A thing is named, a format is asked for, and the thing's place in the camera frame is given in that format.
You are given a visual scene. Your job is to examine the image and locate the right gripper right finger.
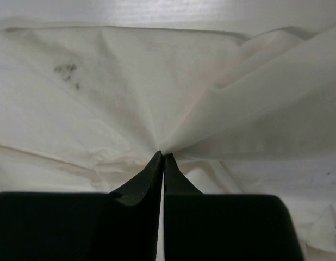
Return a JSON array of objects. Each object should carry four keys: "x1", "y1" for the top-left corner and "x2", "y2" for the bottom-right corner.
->
[{"x1": 163, "y1": 154, "x2": 304, "y2": 261}]

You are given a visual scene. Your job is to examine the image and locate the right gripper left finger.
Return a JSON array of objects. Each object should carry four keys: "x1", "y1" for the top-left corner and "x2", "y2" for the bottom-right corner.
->
[{"x1": 0, "y1": 152, "x2": 163, "y2": 260}]

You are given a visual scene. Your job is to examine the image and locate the white t shirt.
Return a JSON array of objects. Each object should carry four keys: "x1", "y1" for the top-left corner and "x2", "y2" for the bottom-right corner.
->
[{"x1": 0, "y1": 21, "x2": 336, "y2": 260}]

